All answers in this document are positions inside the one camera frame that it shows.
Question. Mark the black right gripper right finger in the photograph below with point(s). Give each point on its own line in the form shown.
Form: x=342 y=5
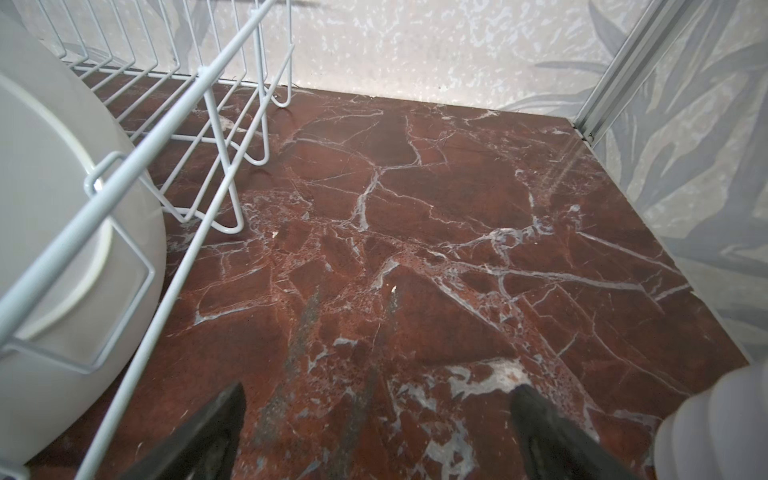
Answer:
x=553 y=447

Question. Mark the white round plate rightmost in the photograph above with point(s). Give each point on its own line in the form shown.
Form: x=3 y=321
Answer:
x=83 y=247

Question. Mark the white ribbed flower pot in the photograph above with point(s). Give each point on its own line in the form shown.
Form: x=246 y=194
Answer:
x=720 y=433

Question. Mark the white wire dish rack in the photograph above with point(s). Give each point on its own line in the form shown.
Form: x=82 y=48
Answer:
x=150 y=144

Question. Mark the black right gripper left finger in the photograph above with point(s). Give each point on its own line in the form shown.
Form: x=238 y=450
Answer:
x=204 y=447

